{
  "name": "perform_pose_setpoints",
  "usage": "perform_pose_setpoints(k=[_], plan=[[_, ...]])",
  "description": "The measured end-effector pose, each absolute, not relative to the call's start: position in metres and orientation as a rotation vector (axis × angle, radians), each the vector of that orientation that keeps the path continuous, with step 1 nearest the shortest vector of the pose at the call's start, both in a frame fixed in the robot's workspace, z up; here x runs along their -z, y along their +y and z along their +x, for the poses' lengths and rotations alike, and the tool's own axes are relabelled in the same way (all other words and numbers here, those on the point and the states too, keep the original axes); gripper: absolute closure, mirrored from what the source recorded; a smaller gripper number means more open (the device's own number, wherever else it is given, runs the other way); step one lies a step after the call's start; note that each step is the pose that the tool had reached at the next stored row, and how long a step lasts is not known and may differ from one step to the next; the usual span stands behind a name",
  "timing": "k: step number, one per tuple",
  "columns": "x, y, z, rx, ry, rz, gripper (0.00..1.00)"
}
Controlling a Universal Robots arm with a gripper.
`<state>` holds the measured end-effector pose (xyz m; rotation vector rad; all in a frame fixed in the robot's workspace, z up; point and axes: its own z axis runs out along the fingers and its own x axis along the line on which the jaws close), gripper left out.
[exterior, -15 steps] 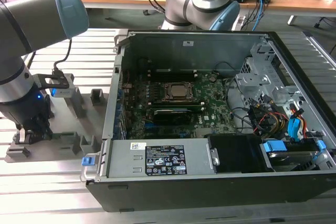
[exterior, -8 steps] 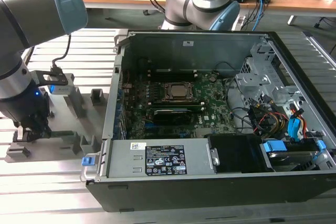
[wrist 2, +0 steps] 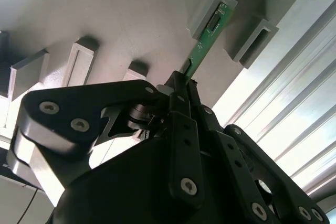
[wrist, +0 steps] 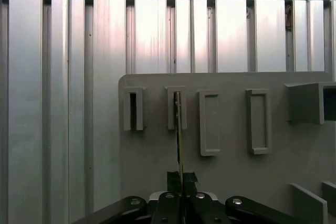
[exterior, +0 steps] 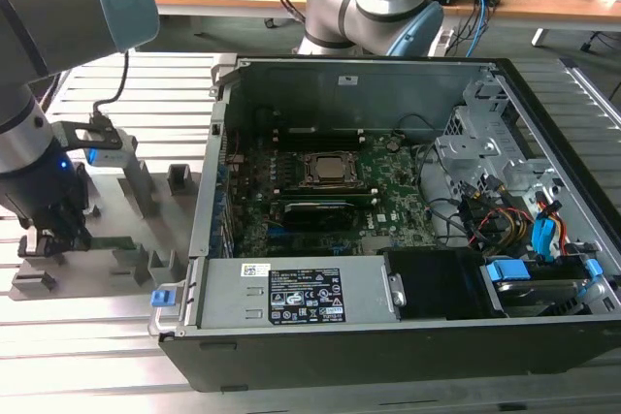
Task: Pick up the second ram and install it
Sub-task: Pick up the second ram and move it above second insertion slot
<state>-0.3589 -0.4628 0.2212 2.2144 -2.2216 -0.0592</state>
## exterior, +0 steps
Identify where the green RAM stick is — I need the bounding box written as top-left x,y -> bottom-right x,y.
88,236 -> 136,250

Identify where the grey parts rack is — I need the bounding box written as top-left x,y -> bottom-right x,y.
9,140 -> 203,300

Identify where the grey power supply with label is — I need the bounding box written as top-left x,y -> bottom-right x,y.
196,256 -> 404,331

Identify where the metal CPU socket cover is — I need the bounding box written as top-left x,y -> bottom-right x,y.
296,149 -> 371,190

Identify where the black graphics card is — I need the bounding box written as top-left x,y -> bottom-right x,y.
281,200 -> 356,234

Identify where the silver CPU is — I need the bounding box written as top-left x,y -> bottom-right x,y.
312,154 -> 360,180

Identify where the black open PC case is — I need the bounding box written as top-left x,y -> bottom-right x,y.
157,55 -> 621,394

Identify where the green motherboard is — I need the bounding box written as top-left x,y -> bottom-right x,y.
220,135 -> 438,260

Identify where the black fan shroud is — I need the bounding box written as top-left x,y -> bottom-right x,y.
382,247 -> 506,322

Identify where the white power strip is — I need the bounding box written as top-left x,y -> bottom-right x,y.
428,27 -> 456,57

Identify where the grey metal drive cage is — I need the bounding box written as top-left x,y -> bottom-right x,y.
434,79 -> 559,202

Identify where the hard disk in blue carrier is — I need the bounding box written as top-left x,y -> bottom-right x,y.
479,258 -> 603,314

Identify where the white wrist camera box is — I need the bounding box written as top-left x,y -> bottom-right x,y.
62,120 -> 138,167

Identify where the black camera cable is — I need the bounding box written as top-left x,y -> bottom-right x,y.
90,48 -> 131,120

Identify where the red yellow wire bundle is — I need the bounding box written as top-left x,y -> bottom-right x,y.
463,193 -> 535,246

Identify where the blue cable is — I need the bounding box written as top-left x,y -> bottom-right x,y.
466,0 -> 492,59

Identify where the blue flat disk wire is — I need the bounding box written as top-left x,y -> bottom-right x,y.
531,217 -> 558,265

